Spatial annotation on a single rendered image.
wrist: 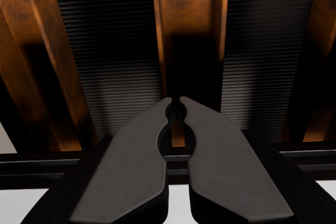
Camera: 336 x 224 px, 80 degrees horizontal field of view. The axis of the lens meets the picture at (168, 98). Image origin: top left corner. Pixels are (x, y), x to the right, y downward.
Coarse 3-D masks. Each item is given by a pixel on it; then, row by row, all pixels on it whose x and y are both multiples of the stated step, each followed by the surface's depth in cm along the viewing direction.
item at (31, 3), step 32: (0, 0) 26; (32, 0) 22; (0, 32) 26; (32, 32) 28; (64, 32) 28; (0, 64) 26; (32, 64) 30; (64, 64) 27; (32, 96) 31; (64, 96) 28; (32, 128) 31; (64, 128) 36
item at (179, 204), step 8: (168, 184) 18; (176, 184) 18; (184, 184) 18; (176, 192) 18; (184, 192) 18; (176, 200) 19; (184, 200) 19; (168, 208) 19; (176, 208) 19; (184, 208) 19; (168, 216) 20; (176, 216) 20; (184, 216) 20
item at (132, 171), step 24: (144, 120) 10; (168, 120) 11; (120, 144) 8; (144, 144) 8; (168, 144) 10; (96, 168) 7; (120, 168) 7; (144, 168) 7; (96, 192) 6; (120, 192) 6; (144, 192) 6; (168, 192) 8; (72, 216) 6; (96, 216) 6; (120, 216) 6; (144, 216) 6
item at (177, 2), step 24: (168, 0) 26; (192, 0) 26; (216, 0) 24; (168, 24) 27; (192, 24) 27; (216, 24) 25; (168, 48) 29; (192, 48) 29; (216, 48) 26; (168, 72) 30; (192, 72) 30; (216, 72) 27; (168, 96) 32; (192, 96) 32; (216, 96) 28
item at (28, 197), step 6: (18, 192) 19; (24, 192) 19; (30, 192) 19; (36, 192) 19; (42, 192) 19; (24, 198) 19; (30, 198) 19; (36, 198) 19; (24, 204) 19; (30, 204) 19
